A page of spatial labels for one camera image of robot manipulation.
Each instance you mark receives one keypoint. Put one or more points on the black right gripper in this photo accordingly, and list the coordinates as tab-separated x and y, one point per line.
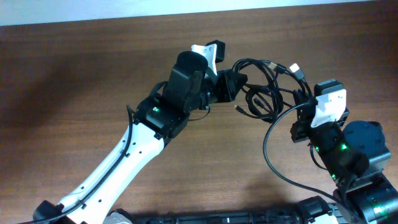
299	131

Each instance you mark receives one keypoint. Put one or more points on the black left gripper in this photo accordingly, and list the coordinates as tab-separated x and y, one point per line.
227	91

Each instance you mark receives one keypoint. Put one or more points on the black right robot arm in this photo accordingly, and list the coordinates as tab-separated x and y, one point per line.
354	154

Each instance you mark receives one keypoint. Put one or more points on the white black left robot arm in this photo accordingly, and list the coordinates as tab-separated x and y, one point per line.
192	85

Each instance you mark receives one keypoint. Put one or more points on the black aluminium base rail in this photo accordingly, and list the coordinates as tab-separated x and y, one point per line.
311	210

